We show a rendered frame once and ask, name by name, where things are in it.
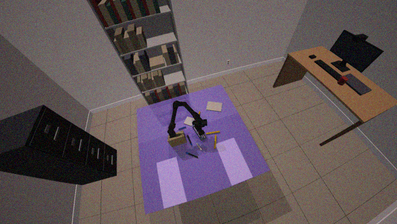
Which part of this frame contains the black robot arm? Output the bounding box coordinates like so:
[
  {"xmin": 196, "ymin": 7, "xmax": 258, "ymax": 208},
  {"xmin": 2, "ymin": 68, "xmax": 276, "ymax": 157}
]
[{"xmin": 168, "ymin": 100, "xmax": 207, "ymax": 138}]

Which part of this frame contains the beige flat square panel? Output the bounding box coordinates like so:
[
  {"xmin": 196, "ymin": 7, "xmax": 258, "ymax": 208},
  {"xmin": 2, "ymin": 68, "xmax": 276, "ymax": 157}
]
[{"xmin": 206, "ymin": 101, "xmax": 222, "ymax": 111}]

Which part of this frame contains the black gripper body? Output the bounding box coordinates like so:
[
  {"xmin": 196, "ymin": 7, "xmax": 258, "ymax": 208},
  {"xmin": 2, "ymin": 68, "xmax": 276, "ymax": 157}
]
[{"xmin": 195, "ymin": 125, "xmax": 205, "ymax": 136}]

